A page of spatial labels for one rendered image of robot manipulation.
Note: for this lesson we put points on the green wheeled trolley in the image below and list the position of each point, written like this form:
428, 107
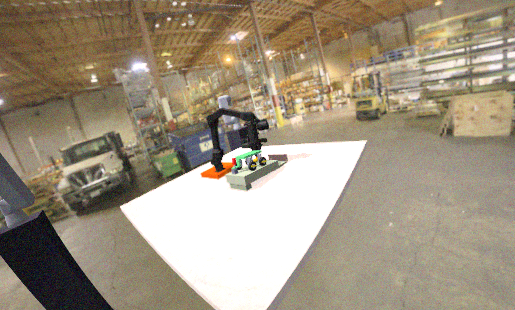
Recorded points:
249, 160

